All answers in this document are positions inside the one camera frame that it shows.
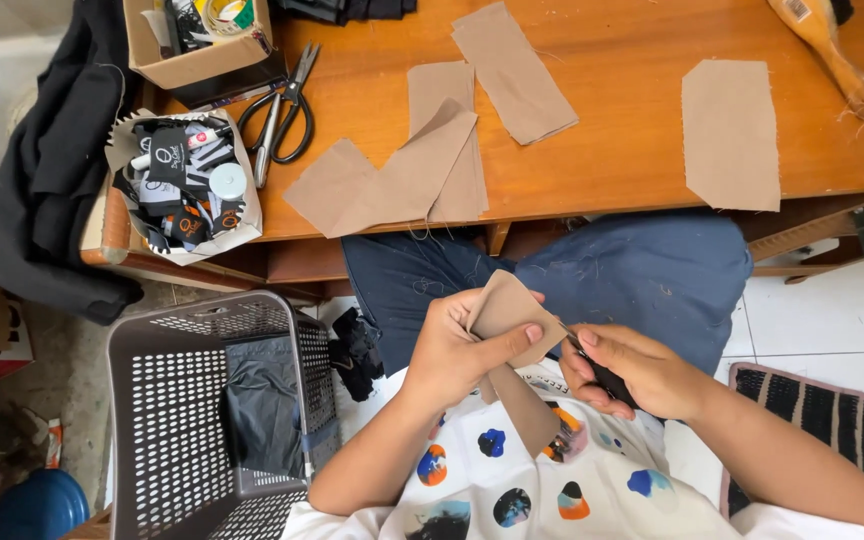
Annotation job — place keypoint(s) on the person's left hand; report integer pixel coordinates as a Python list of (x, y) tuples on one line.
[(439, 352)]

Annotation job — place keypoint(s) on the person's right hand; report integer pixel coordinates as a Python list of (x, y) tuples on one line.
[(649, 375)]

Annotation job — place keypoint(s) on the black seam ripper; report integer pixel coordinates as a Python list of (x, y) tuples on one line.
[(612, 381)]

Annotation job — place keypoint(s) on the small black cloth bundle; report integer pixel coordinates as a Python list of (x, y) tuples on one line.
[(355, 352)]

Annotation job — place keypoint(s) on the person's blue trousers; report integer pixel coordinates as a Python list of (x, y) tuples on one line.
[(627, 277)]

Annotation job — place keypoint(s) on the person's white printed shirt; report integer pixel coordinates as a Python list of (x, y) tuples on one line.
[(612, 495)]

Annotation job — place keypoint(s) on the tan fabric piece with fold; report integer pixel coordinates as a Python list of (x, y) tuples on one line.
[(379, 187)]

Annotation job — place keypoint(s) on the black plastic bag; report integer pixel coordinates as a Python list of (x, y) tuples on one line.
[(263, 409)]

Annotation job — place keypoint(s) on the black and tan striped mat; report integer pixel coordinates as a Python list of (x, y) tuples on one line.
[(837, 435)]

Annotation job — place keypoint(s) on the white paper box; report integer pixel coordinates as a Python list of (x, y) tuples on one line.
[(241, 225)]

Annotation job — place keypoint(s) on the tan fabric piece clipped corners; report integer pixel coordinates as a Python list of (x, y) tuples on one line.
[(732, 135)]

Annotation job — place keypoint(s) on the silver thread snips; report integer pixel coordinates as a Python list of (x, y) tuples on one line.
[(265, 146)]

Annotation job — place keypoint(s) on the white round cap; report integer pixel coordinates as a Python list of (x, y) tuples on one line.
[(228, 181)]

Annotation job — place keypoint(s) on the grey plastic laundry basket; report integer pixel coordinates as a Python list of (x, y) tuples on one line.
[(169, 405)]

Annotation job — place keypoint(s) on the long tan fabric rectangle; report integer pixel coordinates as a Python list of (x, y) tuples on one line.
[(514, 75)]

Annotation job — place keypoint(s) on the black scissors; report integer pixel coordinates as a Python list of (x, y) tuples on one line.
[(295, 97)]

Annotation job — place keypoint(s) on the pile of black clothing labels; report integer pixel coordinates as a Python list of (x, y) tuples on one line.
[(177, 187)]

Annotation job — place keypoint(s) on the white marker pen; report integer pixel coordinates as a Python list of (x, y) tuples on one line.
[(203, 138)]

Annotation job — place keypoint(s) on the flat black box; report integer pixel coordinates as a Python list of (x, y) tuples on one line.
[(237, 84)]

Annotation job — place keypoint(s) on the dark folded fabric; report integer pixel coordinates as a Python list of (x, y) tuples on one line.
[(349, 9)]

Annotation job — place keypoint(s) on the wooden club with frayed end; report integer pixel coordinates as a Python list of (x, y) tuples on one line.
[(826, 49)]

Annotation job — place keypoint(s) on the brown cardboard box of supplies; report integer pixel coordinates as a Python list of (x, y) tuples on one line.
[(199, 64)]

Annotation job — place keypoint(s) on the clear tape roll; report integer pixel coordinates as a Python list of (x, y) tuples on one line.
[(226, 13)]

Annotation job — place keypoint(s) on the black draped garment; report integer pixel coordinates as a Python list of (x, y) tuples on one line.
[(57, 165)]

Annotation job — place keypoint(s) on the blue plastic bucket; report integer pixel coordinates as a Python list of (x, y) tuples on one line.
[(38, 508)]

